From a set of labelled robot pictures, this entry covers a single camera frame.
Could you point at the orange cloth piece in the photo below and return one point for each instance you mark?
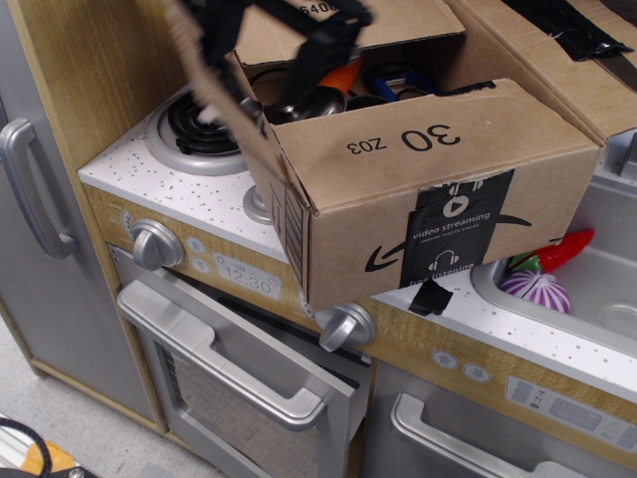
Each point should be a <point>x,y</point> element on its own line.
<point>60,459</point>

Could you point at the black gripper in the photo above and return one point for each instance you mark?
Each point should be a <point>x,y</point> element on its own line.
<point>330,44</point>

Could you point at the grey toy fridge door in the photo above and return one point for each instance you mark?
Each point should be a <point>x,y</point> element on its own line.
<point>62,67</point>

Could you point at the steel toy pot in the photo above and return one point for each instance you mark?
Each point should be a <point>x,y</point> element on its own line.
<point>321,101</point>

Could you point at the silver oven door handle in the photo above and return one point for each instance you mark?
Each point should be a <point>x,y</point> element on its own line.
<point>187,335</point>

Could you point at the silver toy sink basin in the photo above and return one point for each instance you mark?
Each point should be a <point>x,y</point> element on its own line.
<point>601,280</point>

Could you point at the silver dishwasher handle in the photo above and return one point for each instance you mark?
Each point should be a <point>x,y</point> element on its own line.
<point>470,461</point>

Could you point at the grey fridge door handle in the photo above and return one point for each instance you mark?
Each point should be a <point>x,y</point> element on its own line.
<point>16,138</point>

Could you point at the orange toy cup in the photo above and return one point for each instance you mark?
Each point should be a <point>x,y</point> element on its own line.
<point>343,77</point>

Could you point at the large brown cardboard box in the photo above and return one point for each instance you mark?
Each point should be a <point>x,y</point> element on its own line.
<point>493,164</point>

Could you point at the right silver oven knob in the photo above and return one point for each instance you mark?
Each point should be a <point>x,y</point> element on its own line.
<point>347,325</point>

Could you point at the left silver oven knob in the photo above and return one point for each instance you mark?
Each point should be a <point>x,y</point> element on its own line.
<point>155,246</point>

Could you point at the red toy chili pepper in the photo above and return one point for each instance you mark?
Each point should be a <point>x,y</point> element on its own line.
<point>552,257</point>

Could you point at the small silver stove burner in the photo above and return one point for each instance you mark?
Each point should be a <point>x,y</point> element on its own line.
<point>255,208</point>

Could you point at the purple striped toy onion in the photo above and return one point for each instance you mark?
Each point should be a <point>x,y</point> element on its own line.
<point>539,288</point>

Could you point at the black coil stove burner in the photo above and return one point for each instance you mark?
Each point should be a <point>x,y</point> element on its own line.
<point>178,137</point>

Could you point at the silver oven knob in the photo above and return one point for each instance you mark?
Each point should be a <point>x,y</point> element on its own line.
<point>155,246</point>
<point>347,325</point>

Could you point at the silver dishwasher door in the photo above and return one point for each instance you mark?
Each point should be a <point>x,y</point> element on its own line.
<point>386,454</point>

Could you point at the silver toy oven door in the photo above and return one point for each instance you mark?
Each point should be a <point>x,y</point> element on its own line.
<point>222,428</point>

